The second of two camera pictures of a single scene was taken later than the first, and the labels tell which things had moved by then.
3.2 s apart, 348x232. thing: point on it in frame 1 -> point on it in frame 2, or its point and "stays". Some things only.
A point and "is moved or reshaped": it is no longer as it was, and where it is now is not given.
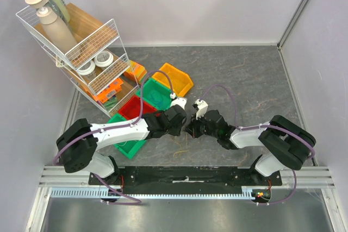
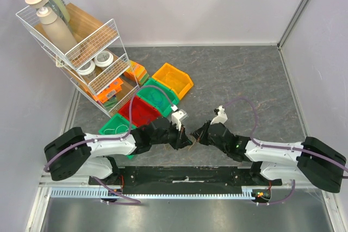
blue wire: (157, 99) stays
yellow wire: (173, 79) is moved or reshaped
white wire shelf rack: (89, 55) stays
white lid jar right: (103, 58) stays
